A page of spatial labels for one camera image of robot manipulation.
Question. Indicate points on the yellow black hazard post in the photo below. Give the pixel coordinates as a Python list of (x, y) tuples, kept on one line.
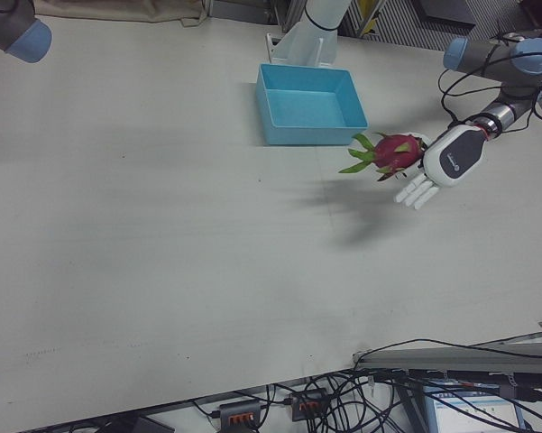
[(369, 11)]

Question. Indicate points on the grey ribbed panel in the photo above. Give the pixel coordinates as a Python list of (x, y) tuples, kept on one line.
[(401, 31)]

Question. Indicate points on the aluminium profile rail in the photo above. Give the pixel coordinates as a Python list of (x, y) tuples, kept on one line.
[(455, 358)]

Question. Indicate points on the white pedestal mount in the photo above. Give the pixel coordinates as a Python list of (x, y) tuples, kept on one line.
[(315, 45)]

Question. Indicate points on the grey orange usb hub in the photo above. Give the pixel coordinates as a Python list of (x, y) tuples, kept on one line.
[(311, 406), (241, 412)]

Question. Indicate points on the computer screen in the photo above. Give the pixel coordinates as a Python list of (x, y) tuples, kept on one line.
[(469, 412)]

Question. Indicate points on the light blue plastic bin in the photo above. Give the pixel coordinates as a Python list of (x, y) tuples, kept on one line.
[(306, 135)]

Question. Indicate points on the pink dragon fruit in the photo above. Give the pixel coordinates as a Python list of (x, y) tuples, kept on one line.
[(394, 153)]

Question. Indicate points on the robot hand white grey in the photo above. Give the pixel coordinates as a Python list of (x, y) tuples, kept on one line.
[(455, 158)]

